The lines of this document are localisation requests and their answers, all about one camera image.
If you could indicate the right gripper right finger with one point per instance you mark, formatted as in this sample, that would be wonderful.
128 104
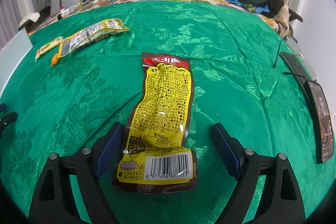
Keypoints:
281 200

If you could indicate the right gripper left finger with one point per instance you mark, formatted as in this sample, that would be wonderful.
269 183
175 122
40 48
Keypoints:
53 199

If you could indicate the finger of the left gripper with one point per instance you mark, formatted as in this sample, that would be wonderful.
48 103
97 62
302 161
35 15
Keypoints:
8 119

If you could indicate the pale yellow snack bar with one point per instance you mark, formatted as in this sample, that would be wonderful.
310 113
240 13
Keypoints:
48 46

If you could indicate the yellow red snack pouch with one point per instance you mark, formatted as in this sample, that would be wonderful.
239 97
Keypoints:
154 158

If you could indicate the white storage box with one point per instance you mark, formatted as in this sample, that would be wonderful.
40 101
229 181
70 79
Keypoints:
11 56

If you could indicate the orange sausage stick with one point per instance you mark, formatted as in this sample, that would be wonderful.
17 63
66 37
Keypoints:
55 59

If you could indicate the clear yellow-edged snack pouch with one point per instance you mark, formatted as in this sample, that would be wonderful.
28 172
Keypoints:
91 34

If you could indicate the smartphone with lit screen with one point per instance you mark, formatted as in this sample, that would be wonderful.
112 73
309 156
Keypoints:
321 115

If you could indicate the white bottle red cap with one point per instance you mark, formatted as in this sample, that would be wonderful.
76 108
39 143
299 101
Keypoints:
63 13

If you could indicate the green patterned bed cover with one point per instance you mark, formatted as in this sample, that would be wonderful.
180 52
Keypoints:
239 82

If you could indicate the black tablet device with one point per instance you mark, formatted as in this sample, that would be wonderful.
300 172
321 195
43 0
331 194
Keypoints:
297 67

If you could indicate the floral bed sheet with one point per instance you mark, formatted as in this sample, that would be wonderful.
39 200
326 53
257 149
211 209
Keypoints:
104 3

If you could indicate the blue cloth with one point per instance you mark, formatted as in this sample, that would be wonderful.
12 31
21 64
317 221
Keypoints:
250 7

